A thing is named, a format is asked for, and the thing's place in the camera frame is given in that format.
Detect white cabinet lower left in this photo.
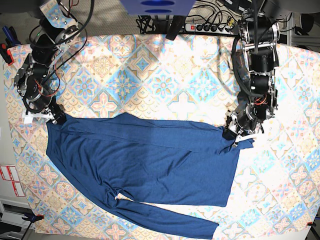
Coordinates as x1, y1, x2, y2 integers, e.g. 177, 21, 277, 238
0, 198, 33, 228

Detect white power strip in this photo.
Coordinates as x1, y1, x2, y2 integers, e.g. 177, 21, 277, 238
184, 23, 239, 35

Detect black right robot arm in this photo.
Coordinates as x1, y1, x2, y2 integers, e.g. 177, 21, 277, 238
13, 0, 85, 125

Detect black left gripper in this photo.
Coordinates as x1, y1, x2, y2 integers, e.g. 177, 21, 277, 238
222, 106, 258, 148

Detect blue-black clamp lower left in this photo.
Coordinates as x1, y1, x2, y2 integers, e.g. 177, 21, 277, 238
21, 212, 44, 223

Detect blue long-sleeve shirt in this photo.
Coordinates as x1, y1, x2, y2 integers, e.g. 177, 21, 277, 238
46, 113, 254, 240

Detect red-white labels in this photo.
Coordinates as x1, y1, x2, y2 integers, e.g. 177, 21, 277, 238
0, 164, 25, 197

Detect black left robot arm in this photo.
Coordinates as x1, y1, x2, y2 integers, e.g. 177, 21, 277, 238
222, 7, 280, 147

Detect orange clamp lower right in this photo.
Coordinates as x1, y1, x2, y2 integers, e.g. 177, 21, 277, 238
307, 222, 317, 227

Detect patterned tile tablecloth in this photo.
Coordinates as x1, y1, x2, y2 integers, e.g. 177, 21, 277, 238
0, 35, 320, 240

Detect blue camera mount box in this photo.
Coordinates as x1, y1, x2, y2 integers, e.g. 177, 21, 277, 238
120, 0, 195, 16

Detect blue-handled clamp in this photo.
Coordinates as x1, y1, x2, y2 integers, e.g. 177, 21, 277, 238
2, 26, 21, 47

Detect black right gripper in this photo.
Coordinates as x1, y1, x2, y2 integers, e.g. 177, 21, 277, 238
22, 94, 66, 125

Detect red-black clamp upper left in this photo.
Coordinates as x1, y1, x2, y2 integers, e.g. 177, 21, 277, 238
0, 43, 15, 66

